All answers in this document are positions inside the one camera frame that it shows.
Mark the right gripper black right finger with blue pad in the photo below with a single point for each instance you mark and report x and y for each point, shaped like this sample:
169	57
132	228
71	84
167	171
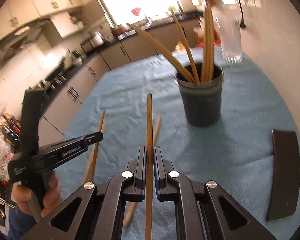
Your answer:
203	210

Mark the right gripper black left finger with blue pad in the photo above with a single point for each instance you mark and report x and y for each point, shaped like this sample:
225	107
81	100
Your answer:
95	211

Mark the wooden chopstick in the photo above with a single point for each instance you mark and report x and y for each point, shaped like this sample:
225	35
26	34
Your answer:
129	213
90	168
149	169

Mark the lower kitchen cabinets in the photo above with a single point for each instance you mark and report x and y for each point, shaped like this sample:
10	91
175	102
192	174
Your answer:
65	96

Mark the kitchen cabinets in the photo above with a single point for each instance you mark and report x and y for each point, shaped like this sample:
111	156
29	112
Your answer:
16	13
65	96

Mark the upper kitchen cabinets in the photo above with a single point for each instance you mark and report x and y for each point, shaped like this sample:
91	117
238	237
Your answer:
16	13

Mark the person's left hand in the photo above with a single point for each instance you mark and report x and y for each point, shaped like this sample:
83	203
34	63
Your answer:
52	199

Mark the sauce bottles on counter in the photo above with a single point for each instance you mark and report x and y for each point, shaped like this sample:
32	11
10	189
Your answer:
11	132

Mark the black smartphone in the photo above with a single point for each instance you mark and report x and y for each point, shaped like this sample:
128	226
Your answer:
286	176

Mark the dark perforated utensil holder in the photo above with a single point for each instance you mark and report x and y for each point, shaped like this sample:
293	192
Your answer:
202	102

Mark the blue table cloth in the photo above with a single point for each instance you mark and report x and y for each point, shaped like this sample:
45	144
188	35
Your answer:
236	151

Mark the silver rice cooker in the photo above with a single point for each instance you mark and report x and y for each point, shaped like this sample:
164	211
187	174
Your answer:
93	42

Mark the chopstick in holder far left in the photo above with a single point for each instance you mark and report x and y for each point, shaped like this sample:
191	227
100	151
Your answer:
164	51

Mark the brown clay pot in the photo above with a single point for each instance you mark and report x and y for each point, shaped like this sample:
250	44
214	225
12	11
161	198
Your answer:
118	30

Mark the yellow plastic bag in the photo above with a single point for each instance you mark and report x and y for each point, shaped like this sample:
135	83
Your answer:
179	46

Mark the chopstick in holder leaning left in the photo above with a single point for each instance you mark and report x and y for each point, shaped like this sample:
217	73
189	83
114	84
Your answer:
186	45

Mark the pink cloth at window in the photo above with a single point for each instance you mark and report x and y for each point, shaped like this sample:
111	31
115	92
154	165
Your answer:
136	11

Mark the clear glass mug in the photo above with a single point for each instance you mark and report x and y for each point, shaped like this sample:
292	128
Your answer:
228	24

